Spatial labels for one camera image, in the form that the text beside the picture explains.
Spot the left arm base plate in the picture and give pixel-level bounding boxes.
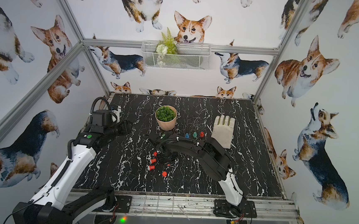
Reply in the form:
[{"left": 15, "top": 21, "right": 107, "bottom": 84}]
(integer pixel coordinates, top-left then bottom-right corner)
[{"left": 92, "top": 195, "right": 132, "bottom": 213}]

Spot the green fern with flower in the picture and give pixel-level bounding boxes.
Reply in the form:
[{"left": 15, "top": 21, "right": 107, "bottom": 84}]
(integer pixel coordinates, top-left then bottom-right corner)
[{"left": 155, "top": 28, "right": 178, "bottom": 67}]

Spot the green succulent plant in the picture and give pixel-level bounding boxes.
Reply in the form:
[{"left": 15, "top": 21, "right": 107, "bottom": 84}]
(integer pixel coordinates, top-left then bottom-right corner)
[{"left": 156, "top": 106, "right": 176, "bottom": 122}]

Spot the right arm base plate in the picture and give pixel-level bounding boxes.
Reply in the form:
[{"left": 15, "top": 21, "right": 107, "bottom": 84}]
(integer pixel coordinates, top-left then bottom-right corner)
[{"left": 213, "top": 200, "right": 257, "bottom": 219}]

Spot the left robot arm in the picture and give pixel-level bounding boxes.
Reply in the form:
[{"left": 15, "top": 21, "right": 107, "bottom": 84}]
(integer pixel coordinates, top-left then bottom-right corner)
[{"left": 10, "top": 97, "right": 132, "bottom": 224}]

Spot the white wire wall basket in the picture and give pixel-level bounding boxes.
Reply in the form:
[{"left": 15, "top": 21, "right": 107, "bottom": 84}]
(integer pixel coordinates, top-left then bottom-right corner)
[{"left": 141, "top": 41, "right": 212, "bottom": 71}]

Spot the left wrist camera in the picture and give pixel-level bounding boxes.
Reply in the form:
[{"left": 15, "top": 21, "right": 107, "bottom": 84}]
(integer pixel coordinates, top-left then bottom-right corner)
[{"left": 112, "top": 106, "right": 121, "bottom": 123}]

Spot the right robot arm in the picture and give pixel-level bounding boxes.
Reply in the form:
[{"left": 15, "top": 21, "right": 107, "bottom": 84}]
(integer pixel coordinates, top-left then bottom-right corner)
[{"left": 143, "top": 132, "right": 244, "bottom": 219}]

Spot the beige plant pot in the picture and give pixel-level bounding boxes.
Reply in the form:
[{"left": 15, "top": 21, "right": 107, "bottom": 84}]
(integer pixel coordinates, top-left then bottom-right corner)
[{"left": 155, "top": 105, "right": 177, "bottom": 131}]

